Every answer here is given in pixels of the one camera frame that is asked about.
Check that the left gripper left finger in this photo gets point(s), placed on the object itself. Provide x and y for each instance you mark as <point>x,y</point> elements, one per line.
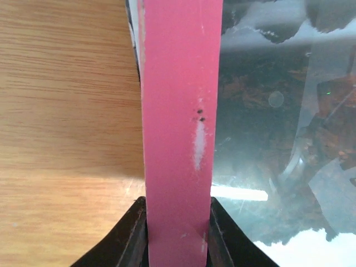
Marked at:
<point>126,243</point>

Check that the pink picture frame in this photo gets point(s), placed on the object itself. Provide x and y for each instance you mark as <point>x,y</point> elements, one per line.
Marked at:
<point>177,46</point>

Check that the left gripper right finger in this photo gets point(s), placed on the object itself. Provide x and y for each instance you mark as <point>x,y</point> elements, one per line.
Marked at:
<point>227,245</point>

